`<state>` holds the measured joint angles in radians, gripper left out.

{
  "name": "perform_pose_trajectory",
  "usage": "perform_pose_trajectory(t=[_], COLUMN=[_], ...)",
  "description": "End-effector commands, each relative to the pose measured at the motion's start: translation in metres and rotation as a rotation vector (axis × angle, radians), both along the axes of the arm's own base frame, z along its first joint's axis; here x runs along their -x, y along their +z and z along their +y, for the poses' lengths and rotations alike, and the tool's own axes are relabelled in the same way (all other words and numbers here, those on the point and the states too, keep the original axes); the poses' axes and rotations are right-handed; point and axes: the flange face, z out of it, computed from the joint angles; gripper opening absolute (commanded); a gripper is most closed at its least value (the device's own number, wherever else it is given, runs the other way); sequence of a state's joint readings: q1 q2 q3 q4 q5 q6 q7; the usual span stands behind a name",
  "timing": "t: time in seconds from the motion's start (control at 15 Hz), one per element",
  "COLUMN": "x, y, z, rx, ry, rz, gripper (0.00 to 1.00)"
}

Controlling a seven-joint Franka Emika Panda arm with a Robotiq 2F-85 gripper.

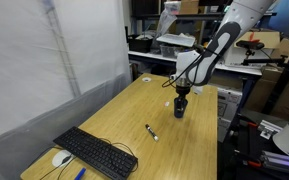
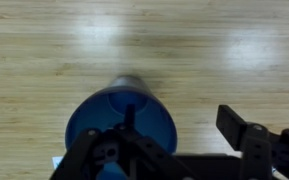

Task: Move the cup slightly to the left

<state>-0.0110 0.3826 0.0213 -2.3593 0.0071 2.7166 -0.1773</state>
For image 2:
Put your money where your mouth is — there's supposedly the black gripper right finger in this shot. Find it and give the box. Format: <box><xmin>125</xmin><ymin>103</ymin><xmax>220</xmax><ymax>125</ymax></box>
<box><xmin>215</xmin><ymin>104</ymin><xmax>289</xmax><ymax>180</ymax></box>

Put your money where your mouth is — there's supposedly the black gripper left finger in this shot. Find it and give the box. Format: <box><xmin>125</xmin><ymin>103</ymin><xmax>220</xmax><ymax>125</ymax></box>
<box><xmin>49</xmin><ymin>103</ymin><xmax>193</xmax><ymax>180</ymax></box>

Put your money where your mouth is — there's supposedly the dark blue plastic cup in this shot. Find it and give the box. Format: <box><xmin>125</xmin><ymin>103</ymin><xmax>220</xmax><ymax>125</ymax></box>
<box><xmin>64</xmin><ymin>75</ymin><xmax>178</xmax><ymax>180</ymax></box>

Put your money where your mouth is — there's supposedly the white and red sticker label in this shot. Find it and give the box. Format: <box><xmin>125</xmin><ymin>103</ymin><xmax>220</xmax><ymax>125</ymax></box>
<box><xmin>51</xmin><ymin>156</ymin><xmax>65</xmax><ymax>170</ymax></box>

